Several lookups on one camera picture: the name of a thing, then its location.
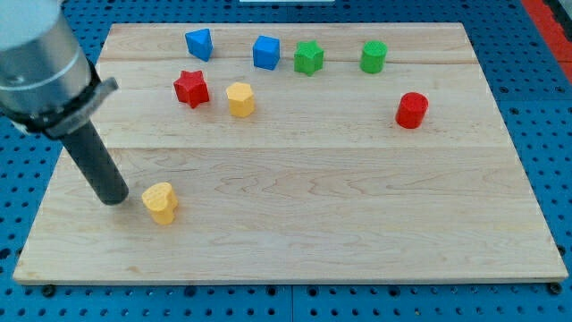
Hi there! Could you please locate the blue cube block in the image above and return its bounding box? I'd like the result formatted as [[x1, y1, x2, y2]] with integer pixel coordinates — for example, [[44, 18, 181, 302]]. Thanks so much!
[[252, 35, 281, 71]]

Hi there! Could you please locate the blue triangle block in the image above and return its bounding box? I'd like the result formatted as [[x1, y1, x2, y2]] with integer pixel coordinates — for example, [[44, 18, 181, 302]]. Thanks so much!
[[185, 29, 214, 62]]

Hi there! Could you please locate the red cylinder block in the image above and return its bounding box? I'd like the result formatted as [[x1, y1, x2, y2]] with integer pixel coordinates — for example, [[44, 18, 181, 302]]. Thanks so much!
[[395, 92, 429, 129]]

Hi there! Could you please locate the green star block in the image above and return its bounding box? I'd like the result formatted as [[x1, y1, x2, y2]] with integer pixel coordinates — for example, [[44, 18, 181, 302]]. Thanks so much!
[[294, 39, 324, 76]]

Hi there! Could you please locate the wooden board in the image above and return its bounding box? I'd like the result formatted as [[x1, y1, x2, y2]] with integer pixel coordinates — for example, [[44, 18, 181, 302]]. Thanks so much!
[[13, 22, 568, 285]]

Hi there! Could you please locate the red star block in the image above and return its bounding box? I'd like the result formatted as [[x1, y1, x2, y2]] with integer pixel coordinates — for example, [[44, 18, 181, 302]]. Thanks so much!
[[173, 71, 210, 108]]

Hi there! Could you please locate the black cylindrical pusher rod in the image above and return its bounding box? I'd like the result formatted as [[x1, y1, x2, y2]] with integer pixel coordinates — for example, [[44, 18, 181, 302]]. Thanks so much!
[[61, 122, 129, 206]]

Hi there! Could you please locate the green cylinder block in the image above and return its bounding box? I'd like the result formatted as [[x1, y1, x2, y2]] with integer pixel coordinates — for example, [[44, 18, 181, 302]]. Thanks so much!
[[359, 40, 388, 74]]

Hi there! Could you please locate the yellow hexagon block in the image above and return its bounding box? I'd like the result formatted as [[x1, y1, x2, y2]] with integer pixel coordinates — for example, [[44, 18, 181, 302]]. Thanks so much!
[[226, 82, 255, 117]]

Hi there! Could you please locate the yellow heart block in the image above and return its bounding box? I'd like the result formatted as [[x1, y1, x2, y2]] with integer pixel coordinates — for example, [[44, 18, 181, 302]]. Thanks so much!
[[141, 182, 178, 225]]

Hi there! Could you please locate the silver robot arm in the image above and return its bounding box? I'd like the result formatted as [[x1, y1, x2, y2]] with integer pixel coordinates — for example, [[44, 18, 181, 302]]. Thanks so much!
[[1, 0, 129, 205]]

